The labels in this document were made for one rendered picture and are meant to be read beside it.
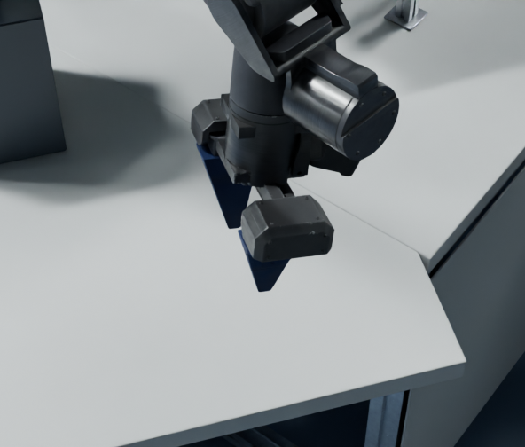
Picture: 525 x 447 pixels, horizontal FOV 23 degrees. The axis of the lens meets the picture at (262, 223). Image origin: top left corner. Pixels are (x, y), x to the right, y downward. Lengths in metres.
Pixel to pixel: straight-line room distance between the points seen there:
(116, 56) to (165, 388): 0.47
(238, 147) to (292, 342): 0.36
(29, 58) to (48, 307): 0.26
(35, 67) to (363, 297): 0.41
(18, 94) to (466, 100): 0.51
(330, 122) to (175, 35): 0.71
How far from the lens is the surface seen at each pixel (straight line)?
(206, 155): 1.05
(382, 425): 1.71
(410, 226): 1.39
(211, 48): 1.56
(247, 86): 0.94
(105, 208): 1.40
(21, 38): 1.34
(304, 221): 0.94
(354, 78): 0.88
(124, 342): 1.30
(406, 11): 1.60
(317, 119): 0.90
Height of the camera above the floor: 1.93
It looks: 51 degrees down
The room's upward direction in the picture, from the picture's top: straight up
